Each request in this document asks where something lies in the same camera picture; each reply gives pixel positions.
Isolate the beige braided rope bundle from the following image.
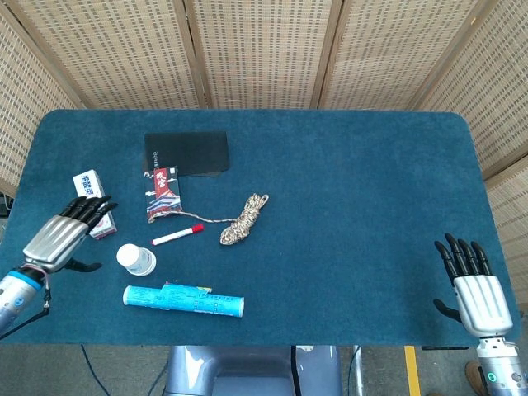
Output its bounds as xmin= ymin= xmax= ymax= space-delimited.
xmin=147 ymin=193 xmax=270 ymax=247

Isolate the white paper cup blue print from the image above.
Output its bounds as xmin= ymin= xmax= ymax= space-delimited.
xmin=115 ymin=243 xmax=158 ymax=276

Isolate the dark red printed card box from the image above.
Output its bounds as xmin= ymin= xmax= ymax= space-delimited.
xmin=142 ymin=166 xmax=184 ymax=224

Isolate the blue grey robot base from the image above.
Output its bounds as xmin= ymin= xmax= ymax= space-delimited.
xmin=164 ymin=345 xmax=343 ymax=396

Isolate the brown shoe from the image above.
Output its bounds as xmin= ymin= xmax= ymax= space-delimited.
xmin=464 ymin=361 xmax=484 ymax=395

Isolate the left arm wrist cable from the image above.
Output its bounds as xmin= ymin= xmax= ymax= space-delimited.
xmin=0 ymin=267 xmax=53 ymax=340

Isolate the black cable on base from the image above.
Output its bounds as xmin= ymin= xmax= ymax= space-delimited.
xmin=290 ymin=345 xmax=299 ymax=396

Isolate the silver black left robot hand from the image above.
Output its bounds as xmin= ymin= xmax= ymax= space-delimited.
xmin=22 ymin=195 xmax=120 ymax=275

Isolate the white blue small box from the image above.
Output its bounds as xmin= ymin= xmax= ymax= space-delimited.
xmin=72 ymin=169 xmax=118 ymax=240

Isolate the dark blue table cloth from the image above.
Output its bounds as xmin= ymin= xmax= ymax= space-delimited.
xmin=0 ymin=108 xmax=521 ymax=347

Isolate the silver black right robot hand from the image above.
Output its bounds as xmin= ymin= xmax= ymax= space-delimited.
xmin=432 ymin=233 xmax=515 ymax=337

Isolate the black flat notebook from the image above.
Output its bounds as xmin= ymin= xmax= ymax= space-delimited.
xmin=144 ymin=130 xmax=230 ymax=179

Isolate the white marker red cap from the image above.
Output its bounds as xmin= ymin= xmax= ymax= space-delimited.
xmin=152 ymin=224 xmax=205 ymax=247

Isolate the light blue cardboard tube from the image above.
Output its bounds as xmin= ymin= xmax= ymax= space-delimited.
xmin=122 ymin=282 xmax=246 ymax=318

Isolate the woven folding screen panel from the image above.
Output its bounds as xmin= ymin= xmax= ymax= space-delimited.
xmin=319 ymin=0 xmax=490 ymax=111
xmin=412 ymin=0 xmax=528 ymax=298
xmin=183 ymin=0 xmax=346 ymax=111
xmin=7 ymin=0 xmax=210 ymax=111
xmin=0 ymin=0 xmax=86 ymax=197

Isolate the grey floor cable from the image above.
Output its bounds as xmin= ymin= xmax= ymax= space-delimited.
xmin=350 ymin=345 xmax=366 ymax=396

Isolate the black floor cable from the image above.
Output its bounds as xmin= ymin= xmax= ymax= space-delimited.
xmin=81 ymin=345 xmax=111 ymax=396

